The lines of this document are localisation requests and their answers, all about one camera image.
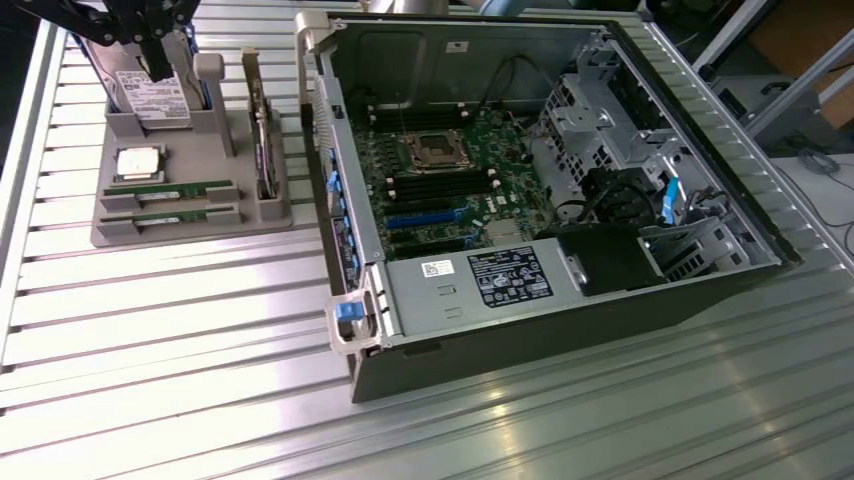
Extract graphics card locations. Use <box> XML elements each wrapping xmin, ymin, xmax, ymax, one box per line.
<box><xmin>240</xmin><ymin>47</ymin><xmax>283</xmax><ymax>202</ymax></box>

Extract metal disk bay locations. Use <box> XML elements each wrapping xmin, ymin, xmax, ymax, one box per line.
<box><xmin>531</xmin><ymin>73</ymin><xmax>643</xmax><ymax>202</ymax></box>

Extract CPU socket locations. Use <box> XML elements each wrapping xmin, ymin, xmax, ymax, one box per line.
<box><xmin>396</xmin><ymin>130</ymin><xmax>472</xmax><ymax>175</ymax></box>

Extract black expansion slot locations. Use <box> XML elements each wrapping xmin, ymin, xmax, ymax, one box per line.
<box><xmin>388</xmin><ymin>231</ymin><xmax>469</xmax><ymax>250</ymax></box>
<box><xmin>388</xmin><ymin>198</ymin><xmax>463</xmax><ymax>215</ymax></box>

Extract black plastic shroud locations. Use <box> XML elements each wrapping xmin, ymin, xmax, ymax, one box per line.
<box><xmin>555</xmin><ymin>224</ymin><xmax>670</xmax><ymax>297</ymax></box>

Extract green RAM stick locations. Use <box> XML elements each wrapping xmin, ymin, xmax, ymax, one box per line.
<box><xmin>98</xmin><ymin>206</ymin><xmax>236</xmax><ymax>227</ymax></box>
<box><xmin>104</xmin><ymin>180</ymin><xmax>236</xmax><ymax>201</ymax></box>

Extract black open PC case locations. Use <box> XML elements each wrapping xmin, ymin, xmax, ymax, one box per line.
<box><xmin>292</xmin><ymin>9</ymin><xmax>806</xmax><ymax>405</ymax></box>

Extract grey parts rack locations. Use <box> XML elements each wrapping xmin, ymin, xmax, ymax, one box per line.
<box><xmin>89</xmin><ymin>47</ymin><xmax>299</xmax><ymax>249</ymax></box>

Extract black wire bundle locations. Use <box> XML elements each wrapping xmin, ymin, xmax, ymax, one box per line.
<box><xmin>551</xmin><ymin>178</ymin><xmax>668</xmax><ymax>227</ymax></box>

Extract black RAM slot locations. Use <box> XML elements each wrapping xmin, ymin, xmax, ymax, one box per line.
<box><xmin>368</xmin><ymin>110</ymin><xmax>468</xmax><ymax>121</ymax></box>
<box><xmin>385</xmin><ymin>177</ymin><xmax>497</xmax><ymax>190</ymax></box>
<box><xmin>369</xmin><ymin>116</ymin><xmax>468</xmax><ymax>127</ymax></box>
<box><xmin>369</xmin><ymin>122</ymin><xmax>469</xmax><ymax>133</ymax></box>
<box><xmin>384</xmin><ymin>171</ymin><xmax>496</xmax><ymax>183</ymax></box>
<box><xmin>368</xmin><ymin>103</ymin><xmax>467</xmax><ymax>115</ymax></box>
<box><xmin>385</xmin><ymin>183</ymin><xmax>499</xmax><ymax>196</ymax></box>
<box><xmin>387</xmin><ymin>189</ymin><xmax>500</xmax><ymax>203</ymax></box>

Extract grey floor cables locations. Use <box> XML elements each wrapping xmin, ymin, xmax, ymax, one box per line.
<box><xmin>791</xmin><ymin>130</ymin><xmax>843</xmax><ymax>177</ymax></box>

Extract thin black wire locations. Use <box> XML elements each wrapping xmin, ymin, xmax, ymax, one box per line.
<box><xmin>484</xmin><ymin>55</ymin><xmax>536</xmax><ymax>110</ymax></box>

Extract grey power supply unit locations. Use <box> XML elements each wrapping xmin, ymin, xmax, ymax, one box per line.
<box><xmin>381</xmin><ymin>238</ymin><xmax>590</xmax><ymax>337</ymax></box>

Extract hard disk with white label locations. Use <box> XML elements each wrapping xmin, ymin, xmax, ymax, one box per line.
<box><xmin>82</xmin><ymin>29</ymin><xmax>203</xmax><ymax>122</ymax></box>

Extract black equipment box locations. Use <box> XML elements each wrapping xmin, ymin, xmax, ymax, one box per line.
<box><xmin>704</xmin><ymin>74</ymin><xmax>823</xmax><ymax>152</ymax></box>

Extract blue expansion slot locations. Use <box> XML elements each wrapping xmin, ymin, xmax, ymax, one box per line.
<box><xmin>384</xmin><ymin>209</ymin><xmax>469</xmax><ymax>232</ymax></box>

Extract green motherboard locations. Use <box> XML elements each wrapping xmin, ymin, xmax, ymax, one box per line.
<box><xmin>345</xmin><ymin>106</ymin><xmax>563</xmax><ymax>262</ymax></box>

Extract silver CPU chip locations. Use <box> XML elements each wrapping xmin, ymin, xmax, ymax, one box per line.
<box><xmin>113</xmin><ymin>146</ymin><xmax>168</xmax><ymax>183</ymax></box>

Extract silver chipset heatsink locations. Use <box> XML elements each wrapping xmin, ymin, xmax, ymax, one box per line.
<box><xmin>484</xmin><ymin>221</ymin><xmax>523</xmax><ymax>247</ymax></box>

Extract aluminium frame profile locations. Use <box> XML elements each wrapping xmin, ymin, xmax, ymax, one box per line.
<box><xmin>690</xmin><ymin>0</ymin><xmax>854</xmax><ymax>142</ymax></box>

